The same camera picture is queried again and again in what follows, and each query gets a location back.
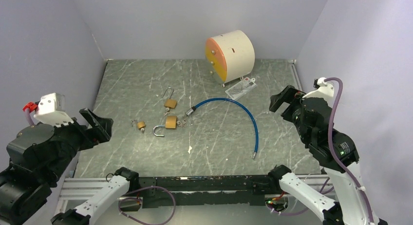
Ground small brass padlock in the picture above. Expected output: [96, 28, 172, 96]
[131, 119, 146, 133]

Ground medium brass padlock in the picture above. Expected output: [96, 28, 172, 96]
[152, 116, 178, 137]

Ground long shackle brass padlock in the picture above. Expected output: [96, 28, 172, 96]
[162, 87, 177, 111]

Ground small keys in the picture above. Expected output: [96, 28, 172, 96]
[176, 119, 187, 128]

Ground blue cable lock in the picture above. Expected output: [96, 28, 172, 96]
[185, 97, 260, 160]

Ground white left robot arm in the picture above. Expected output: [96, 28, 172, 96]
[0, 108, 140, 225]

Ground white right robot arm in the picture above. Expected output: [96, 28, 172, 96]
[267, 85, 387, 225]

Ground plastic card packet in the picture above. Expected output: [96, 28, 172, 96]
[225, 77, 257, 100]

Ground round cream drawer cabinet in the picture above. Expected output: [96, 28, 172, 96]
[205, 30, 255, 87]

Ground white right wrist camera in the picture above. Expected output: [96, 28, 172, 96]
[302, 77, 335, 102]

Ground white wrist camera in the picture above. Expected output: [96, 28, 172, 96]
[22, 93, 74, 127]
[302, 77, 335, 102]

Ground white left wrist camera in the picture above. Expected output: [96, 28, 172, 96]
[22, 93, 74, 127]

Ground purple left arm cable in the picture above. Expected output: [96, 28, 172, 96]
[25, 113, 177, 225]

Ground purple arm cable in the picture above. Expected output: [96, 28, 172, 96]
[25, 113, 177, 225]
[266, 77, 375, 225]

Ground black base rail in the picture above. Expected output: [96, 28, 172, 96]
[121, 175, 288, 208]

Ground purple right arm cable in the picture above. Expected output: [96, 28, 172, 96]
[266, 77, 375, 225]

